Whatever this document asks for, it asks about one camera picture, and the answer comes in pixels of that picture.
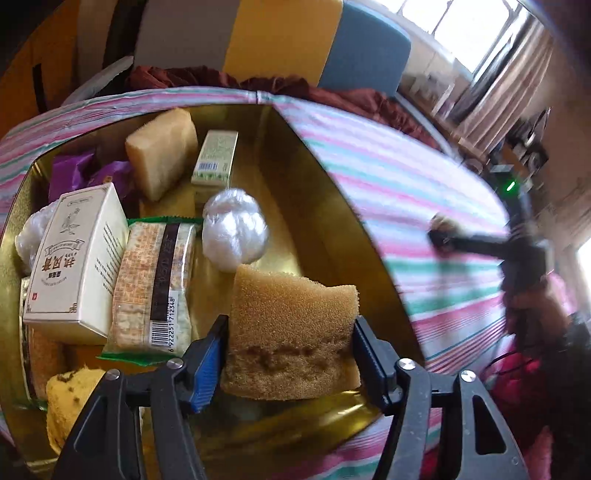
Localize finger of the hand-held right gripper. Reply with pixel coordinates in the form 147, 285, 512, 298
427, 216, 509, 258

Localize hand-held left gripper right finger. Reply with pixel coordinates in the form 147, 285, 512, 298
353, 316, 529, 480

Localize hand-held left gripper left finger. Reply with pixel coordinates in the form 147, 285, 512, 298
53, 315, 230, 480

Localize brown sponge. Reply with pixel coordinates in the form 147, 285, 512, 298
221, 264, 362, 401

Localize cracker packet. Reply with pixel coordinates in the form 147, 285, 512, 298
97, 216, 204, 365

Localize yellow cake packet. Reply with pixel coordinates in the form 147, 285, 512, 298
45, 367, 121, 455

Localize white printed carton box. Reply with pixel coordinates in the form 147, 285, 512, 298
22, 182, 130, 347

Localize brown cake packet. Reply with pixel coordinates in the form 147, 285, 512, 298
21, 277, 68, 407

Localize gold metal tin box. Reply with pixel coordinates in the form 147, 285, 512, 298
0, 104, 428, 480

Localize small green white box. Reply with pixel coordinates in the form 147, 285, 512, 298
191, 130, 239, 188

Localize purple snack packet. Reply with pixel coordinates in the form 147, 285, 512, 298
48, 152, 100, 204
85, 159, 139, 204

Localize pale yellow sponge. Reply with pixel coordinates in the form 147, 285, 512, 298
124, 108, 199, 203

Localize person's right hand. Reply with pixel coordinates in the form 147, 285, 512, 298
503, 274, 571, 335

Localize black device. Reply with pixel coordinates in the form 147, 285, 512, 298
489, 108, 550, 185

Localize pink patterned curtain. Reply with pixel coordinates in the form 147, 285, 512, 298
455, 18, 555, 148

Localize white containers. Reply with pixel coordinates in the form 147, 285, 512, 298
406, 60, 458, 116

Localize maroon blanket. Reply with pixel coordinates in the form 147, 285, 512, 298
124, 65, 439, 148

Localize bright window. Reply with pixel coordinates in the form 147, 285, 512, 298
397, 0, 522, 75

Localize white pillow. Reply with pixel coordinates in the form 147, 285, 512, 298
60, 55, 134, 104

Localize wooden wardrobe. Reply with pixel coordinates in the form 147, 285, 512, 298
0, 0, 81, 139

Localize black rolled mat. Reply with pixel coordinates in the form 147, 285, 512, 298
102, 0, 148, 70

